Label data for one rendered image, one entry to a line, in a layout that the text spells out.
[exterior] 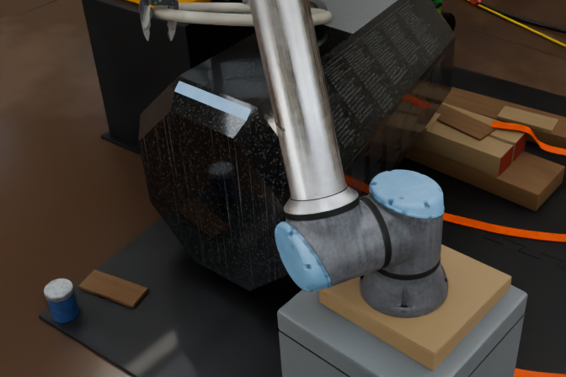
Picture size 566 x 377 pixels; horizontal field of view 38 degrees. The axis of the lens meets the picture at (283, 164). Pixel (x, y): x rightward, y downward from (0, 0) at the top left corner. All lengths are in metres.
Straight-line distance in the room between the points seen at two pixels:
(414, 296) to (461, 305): 0.12
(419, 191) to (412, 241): 0.10
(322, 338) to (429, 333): 0.23
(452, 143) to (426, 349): 1.90
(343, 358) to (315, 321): 0.11
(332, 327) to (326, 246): 0.29
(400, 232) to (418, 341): 0.23
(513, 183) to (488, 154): 0.15
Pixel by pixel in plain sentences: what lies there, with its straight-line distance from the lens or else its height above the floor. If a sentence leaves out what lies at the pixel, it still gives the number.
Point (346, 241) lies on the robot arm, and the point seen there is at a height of 1.13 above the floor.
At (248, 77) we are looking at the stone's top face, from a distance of 2.70.
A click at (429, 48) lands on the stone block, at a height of 0.67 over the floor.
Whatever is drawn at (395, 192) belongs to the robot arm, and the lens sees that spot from 1.65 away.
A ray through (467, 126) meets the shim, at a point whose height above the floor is 0.21.
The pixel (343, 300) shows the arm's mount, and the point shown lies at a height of 0.89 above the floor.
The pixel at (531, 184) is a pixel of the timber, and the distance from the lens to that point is 3.47.
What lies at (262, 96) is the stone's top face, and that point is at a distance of 2.60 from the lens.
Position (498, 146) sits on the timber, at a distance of 3.49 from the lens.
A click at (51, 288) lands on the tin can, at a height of 0.14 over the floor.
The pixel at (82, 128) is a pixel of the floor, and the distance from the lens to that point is 4.14.
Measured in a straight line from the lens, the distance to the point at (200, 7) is 2.48.
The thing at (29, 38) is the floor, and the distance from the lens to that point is 5.11.
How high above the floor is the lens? 2.18
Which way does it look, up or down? 36 degrees down
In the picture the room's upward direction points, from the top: 4 degrees counter-clockwise
